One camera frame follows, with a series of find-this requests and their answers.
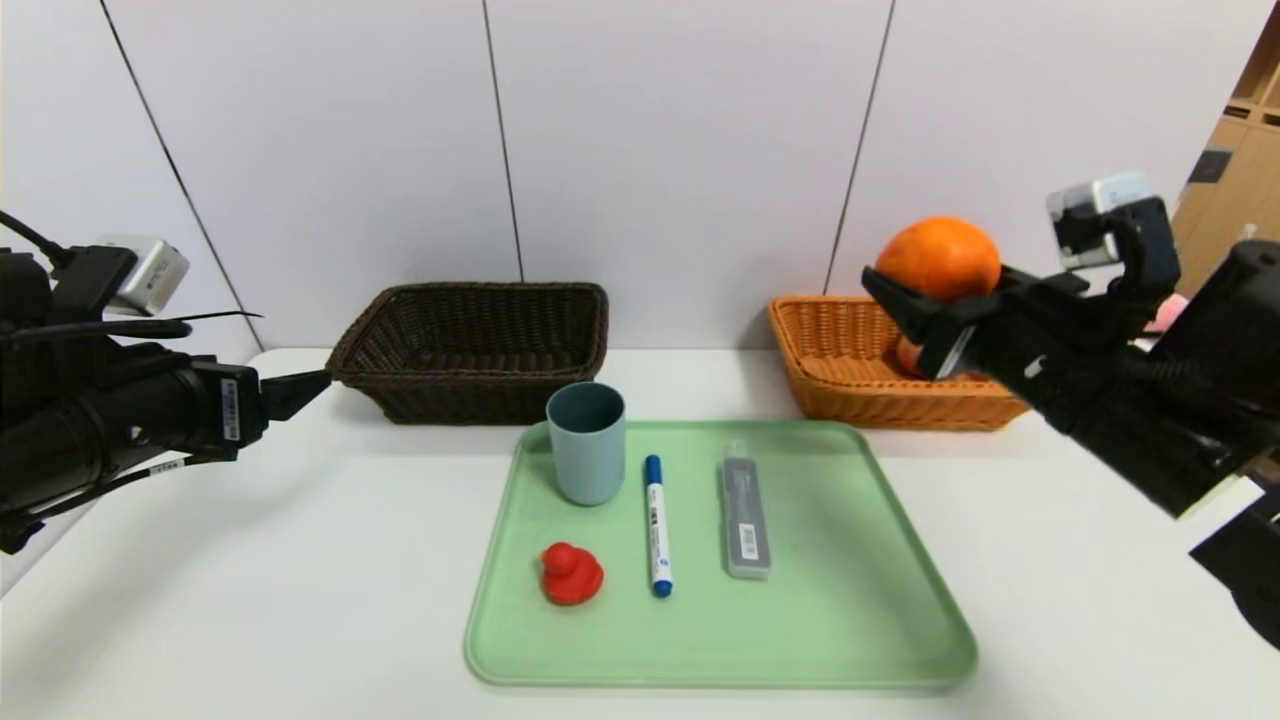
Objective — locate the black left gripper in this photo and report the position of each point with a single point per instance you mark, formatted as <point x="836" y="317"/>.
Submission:
<point x="236" y="405"/>

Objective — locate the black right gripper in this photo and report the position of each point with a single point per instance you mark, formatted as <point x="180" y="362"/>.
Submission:
<point x="950" y="345"/>

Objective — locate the red pink peach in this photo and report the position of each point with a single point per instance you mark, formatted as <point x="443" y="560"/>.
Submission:
<point x="908" y="358"/>

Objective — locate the orange fruit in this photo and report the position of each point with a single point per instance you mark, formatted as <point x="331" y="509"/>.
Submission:
<point x="940" y="260"/>

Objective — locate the clear grey pencil lead case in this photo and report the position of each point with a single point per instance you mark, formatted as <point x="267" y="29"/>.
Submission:
<point x="745" y="520"/>

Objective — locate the light blue plastic cup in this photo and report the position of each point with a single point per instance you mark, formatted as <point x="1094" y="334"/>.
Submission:
<point x="587" y="460"/>

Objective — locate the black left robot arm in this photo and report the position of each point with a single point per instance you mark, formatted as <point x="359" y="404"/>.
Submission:
<point x="60" y="450"/>

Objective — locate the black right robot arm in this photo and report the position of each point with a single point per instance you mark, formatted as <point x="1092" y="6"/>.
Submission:
<point x="1200" y="400"/>

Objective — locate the orange wicker basket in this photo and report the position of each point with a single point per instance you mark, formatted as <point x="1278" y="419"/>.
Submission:
<point x="850" y="400"/>

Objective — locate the dark brown wicker basket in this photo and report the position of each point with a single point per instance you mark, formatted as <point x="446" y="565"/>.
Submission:
<point x="480" y="390"/>

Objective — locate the pink plush toy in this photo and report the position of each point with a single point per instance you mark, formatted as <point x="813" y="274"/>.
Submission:
<point x="1172" y="312"/>

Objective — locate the grey plate on cabinet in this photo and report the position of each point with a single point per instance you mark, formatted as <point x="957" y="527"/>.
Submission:
<point x="1211" y="165"/>

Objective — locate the light wooden cabinet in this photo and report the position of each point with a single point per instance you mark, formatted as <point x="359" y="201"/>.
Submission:
<point x="1230" y="200"/>

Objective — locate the white marker with blue cap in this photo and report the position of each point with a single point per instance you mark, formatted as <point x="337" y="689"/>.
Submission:
<point x="657" y="530"/>

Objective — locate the red rubber duck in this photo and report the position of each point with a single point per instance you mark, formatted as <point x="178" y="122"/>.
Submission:
<point x="572" y="580"/>

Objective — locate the light green plastic tray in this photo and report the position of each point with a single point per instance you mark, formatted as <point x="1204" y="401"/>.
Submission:
<point x="720" y="630"/>

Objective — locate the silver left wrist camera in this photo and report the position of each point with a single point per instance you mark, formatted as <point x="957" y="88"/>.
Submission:
<point x="150" y="275"/>

